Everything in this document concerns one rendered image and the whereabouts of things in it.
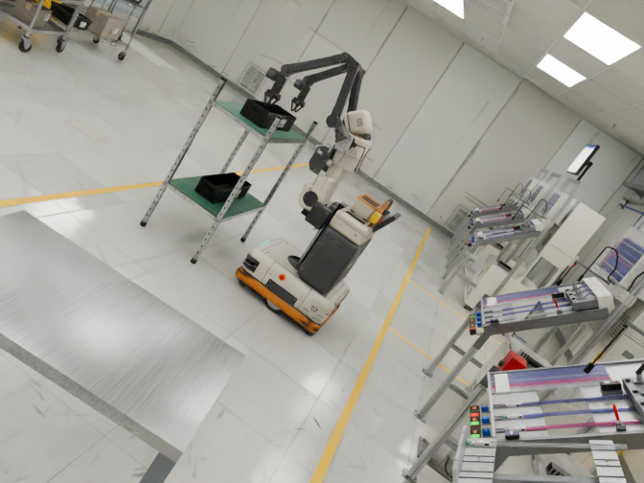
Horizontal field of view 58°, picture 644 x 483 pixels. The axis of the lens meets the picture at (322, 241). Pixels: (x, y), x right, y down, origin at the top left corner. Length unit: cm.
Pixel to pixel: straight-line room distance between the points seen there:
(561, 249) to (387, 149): 492
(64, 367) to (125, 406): 14
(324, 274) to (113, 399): 263
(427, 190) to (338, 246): 740
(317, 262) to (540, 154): 772
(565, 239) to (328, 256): 383
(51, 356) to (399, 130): 1005
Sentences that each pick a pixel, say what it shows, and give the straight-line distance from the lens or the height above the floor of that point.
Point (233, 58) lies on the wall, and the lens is 1192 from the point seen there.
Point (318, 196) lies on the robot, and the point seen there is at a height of 77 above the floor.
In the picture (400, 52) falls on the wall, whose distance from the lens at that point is 1114.
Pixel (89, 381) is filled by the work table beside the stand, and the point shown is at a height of 80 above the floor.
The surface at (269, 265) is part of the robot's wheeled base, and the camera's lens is 380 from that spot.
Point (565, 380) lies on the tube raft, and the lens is 289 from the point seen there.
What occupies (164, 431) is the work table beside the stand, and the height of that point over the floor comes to 80.
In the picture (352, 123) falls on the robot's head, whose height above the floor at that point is 128.
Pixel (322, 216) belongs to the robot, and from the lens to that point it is 375.
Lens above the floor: 156
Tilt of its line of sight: 15 degrees down
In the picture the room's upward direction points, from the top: 34 degrees clockwise
